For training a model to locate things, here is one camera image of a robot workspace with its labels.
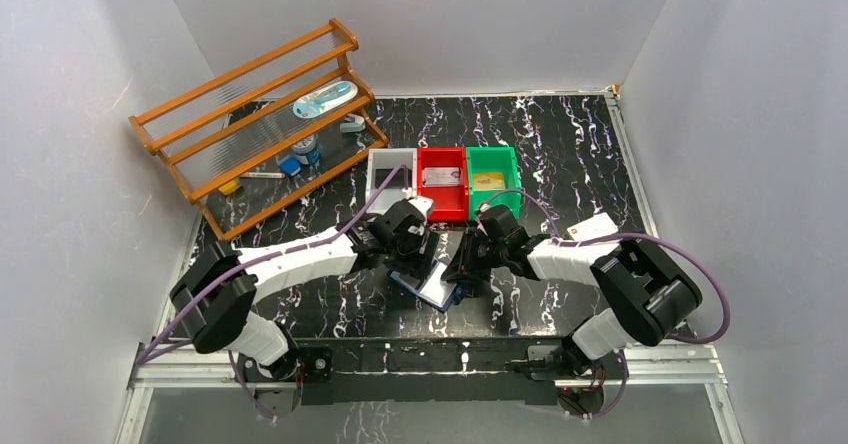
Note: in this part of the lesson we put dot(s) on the red plastic bin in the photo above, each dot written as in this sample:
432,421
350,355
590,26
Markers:
451,204

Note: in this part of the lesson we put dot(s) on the yellow small block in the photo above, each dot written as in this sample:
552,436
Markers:
229,188

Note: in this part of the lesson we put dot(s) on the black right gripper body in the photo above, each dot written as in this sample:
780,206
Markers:
485,256

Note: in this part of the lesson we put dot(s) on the green plastic bin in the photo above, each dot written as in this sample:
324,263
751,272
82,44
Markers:
490,170

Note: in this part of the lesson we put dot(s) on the pale green tape dispenser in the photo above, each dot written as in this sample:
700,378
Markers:
352,123

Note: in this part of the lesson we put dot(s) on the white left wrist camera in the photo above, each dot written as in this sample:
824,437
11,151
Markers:
423,205

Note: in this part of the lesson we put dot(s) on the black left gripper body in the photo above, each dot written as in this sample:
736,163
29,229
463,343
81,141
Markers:
416,255

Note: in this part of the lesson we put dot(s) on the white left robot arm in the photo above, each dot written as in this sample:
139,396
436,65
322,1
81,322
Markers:
216,296

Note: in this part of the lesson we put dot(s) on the white plastic bin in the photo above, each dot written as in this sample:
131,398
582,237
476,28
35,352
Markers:
380,198

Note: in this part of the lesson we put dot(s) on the white marker pen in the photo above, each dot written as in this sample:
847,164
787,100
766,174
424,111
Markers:
263,175

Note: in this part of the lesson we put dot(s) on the white box with red logo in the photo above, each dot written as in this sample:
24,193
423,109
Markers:
597,226

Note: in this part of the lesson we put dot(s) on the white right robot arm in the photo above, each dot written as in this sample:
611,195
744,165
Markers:
647,292

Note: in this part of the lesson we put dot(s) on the white VIP card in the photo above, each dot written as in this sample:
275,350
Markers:
441,177

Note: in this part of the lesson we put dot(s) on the gold credit card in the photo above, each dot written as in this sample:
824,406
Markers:
488,181

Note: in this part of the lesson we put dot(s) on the small blue box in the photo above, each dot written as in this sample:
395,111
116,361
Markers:
290,167

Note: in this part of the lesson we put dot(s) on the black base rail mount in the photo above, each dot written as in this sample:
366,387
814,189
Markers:
335,371

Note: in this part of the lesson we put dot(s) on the blue card holder wallet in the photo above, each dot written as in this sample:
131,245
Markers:
432,290

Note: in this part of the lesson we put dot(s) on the orange wooden shelf rack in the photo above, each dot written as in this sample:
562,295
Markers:
242,121

